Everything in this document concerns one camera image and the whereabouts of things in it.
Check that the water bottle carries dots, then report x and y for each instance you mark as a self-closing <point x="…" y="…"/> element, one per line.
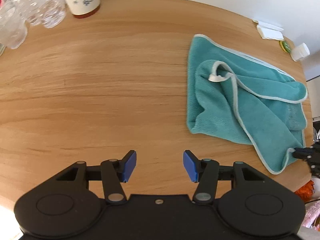
<point x="13" y="28"/>
<point x="48" y="13"/>

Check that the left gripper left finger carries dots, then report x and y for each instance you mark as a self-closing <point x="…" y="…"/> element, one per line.
<point x="113" y="173"/>

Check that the water bottle middle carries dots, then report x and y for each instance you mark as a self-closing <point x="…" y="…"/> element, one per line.
<point x="13" y="28"/>

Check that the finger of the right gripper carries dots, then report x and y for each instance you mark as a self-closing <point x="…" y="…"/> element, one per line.
<point x="305" y="150"/>
<point x="301" y="155"/>

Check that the green yellow round tin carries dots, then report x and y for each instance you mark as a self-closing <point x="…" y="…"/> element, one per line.
<point x="285" y="46"/>

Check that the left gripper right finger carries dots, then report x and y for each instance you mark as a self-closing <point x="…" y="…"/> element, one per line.
<point x="205" y="172"/>

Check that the teal towel white trim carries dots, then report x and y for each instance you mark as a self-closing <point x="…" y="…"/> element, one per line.
<point x="239" y="98"/>

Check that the white pill bottle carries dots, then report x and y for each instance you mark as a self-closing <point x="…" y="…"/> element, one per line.
<point x="300" y="52"/>

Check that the white air conditioner unit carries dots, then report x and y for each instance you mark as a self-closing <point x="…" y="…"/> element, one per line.
<point x="313" y="90"/>

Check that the folded white tissue paper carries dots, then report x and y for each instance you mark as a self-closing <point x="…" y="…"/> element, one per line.
<point x="268" y="31"/>

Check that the water bottle right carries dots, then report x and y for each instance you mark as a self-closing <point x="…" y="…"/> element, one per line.
<point x="48" y="13"/>

